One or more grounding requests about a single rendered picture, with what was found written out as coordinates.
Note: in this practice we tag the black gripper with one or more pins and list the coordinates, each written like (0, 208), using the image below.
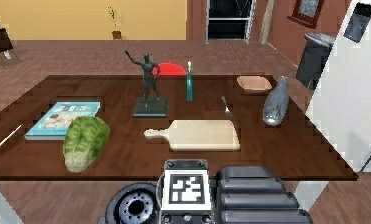
(136, 206)

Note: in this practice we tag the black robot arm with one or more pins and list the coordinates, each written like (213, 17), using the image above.
(249, 196)

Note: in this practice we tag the pale wooden chopping board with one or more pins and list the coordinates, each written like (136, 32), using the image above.
(199, 135)

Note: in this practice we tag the dark brown wooden table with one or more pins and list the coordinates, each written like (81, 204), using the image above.
(193, 160)

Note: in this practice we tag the green lettuce head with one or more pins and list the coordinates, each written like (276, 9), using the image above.
(84, 141)

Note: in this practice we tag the light blue book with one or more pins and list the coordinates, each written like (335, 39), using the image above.
(56, 120)

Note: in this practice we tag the dark bronze figure statue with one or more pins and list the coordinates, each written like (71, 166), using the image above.
(149, 86)

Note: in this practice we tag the teal glass bottle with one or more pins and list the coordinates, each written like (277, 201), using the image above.
(189, 85)

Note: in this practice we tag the silver fork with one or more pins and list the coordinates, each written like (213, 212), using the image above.
(226, 105)

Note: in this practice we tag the red round chair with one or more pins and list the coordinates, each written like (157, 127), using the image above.
(168, 69)

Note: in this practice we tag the white pen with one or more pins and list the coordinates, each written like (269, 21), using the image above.
(8, 136)

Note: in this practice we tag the tan wooden bowl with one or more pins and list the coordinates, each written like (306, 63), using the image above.
(254, 84)

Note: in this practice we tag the grey metal vase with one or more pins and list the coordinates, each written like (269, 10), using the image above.
(276, 103)

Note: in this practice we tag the potted house plant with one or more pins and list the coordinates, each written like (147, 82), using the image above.
(115, 25)

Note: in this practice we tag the dark wooden easel chair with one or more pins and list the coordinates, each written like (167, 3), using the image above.
(1, 43)

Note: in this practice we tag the black round bin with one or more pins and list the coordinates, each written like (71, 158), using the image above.
(313, 60)

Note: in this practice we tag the white fridge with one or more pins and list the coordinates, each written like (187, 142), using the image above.
(349, 100)

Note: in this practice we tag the dark window with white frame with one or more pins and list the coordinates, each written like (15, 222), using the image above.
(229, 20)

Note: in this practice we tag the brown framed wall picture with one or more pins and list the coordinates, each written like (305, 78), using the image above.
(306, 11)

